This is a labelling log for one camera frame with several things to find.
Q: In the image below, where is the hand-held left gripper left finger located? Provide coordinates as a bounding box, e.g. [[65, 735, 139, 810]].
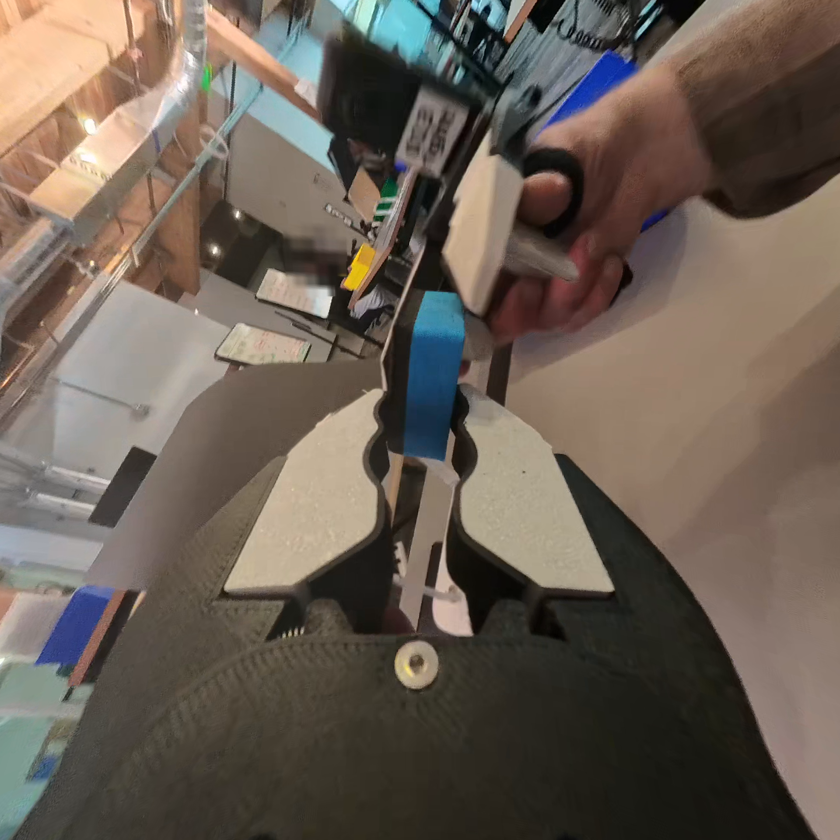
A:
[[224, 390, 395, 605]]

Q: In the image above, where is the person's right hand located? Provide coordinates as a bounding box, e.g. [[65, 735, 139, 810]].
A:
[[489, 59, 716, 345]]

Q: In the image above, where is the whiteboard easel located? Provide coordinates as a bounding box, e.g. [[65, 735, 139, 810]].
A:
[[214, 322, 313, 367], [254, 268, 337, 321]]

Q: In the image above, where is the black backdrop board stand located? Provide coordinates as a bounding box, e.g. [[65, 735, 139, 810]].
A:
[[86, 357, 395, 592]]

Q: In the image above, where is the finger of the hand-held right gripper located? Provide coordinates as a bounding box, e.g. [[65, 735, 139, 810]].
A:
[[443, 151, 526, 319]]

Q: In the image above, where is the blue plastic bin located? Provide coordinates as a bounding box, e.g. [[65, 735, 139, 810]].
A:
[[545, 50, 670, 235]]

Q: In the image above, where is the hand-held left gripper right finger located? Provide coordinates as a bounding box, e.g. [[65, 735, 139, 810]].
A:
[[447, 388, 615, 605]]

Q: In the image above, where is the yellow plastic bin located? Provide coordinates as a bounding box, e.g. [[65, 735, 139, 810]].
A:
[[342, 243, 378, 292]]

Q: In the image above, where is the silver ceiling duct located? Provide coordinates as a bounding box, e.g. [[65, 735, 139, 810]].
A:
[[0, 0, 217, 290]]

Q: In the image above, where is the blue whiteboard eraser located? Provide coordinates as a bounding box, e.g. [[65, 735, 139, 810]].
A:
[[378, 290, 469, 462]]

